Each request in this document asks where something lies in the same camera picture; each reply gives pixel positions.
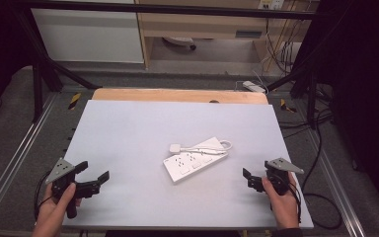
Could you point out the aluminium rail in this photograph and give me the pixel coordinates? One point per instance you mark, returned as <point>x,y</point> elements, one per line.
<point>16,151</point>
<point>337,184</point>

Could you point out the person's left hand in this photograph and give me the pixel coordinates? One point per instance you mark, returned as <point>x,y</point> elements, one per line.
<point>51,214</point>

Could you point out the black metal frame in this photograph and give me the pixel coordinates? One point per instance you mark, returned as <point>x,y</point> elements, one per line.
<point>164,9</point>

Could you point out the black curtain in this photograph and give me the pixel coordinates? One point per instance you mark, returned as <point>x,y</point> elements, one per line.
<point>0,49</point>
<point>368,82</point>

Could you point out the white cabinet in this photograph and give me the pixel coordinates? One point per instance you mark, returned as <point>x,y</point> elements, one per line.
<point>89,36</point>

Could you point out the person's right hand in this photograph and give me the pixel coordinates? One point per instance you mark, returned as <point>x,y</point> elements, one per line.
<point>284,207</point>

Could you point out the wooden table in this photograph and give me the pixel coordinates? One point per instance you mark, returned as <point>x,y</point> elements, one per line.
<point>177,95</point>

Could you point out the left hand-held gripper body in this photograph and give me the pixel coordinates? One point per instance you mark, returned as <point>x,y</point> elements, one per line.
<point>61,168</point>

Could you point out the white chair base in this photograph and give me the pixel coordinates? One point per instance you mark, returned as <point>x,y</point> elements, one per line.
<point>179,41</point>

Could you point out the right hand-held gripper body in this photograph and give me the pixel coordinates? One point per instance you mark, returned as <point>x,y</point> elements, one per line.
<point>281,176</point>

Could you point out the white wall socket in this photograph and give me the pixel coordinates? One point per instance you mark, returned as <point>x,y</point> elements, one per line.
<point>271,4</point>

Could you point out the white floor power strip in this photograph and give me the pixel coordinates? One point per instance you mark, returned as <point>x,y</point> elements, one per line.
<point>254,87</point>

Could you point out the yellow black tape marker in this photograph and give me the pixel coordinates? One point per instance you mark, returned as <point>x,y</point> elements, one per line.
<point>74,100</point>
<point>287,106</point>

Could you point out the wooden desk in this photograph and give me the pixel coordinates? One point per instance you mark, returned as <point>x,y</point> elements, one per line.
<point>204,24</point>

